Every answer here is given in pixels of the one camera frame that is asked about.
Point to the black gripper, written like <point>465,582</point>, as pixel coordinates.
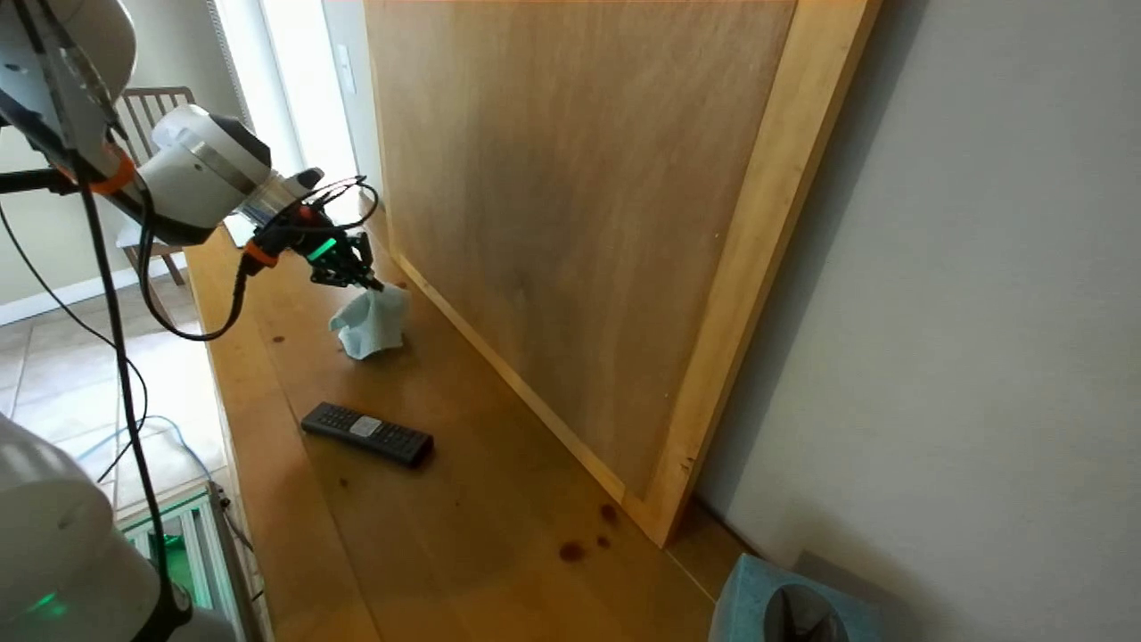
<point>336,254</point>

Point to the light blue towel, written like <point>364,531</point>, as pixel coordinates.
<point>371,323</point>

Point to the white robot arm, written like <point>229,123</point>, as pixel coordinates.
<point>64,570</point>

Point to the black remote control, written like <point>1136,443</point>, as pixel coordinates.
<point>367,431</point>

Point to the wooden chair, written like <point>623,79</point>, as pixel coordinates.
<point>139,113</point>

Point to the large wooden board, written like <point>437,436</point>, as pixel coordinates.
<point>600,197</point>

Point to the light blue tissue box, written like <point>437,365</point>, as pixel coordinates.
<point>770,604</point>

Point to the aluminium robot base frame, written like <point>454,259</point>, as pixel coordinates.
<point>207,570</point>

